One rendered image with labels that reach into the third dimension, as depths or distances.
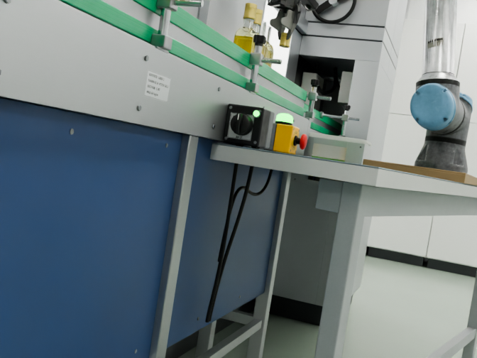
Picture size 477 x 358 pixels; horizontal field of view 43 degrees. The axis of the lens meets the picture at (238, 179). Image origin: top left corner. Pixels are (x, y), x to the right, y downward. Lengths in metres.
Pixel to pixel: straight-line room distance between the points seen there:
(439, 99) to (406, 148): 3.84
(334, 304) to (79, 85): 0.64
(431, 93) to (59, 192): 1.13
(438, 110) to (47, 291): 1.16
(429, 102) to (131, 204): 0.96
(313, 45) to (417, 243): 3.00
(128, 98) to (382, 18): 2.09
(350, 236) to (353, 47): 1.80
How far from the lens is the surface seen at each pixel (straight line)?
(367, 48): 2.84
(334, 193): 1.16
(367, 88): 2.81
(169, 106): 1.01
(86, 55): 0.80
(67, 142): 0.82
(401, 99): 5.57
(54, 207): 0.82
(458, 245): 5.52
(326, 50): 2.87
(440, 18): 1.77
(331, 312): 1.17
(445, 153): 1.81
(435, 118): 1.69
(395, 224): 5.53
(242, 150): 1.21
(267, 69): 1.53
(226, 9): 1.93
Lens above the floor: 0.73
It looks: 2 degrees down
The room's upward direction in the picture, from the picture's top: 9 degrees clockwise
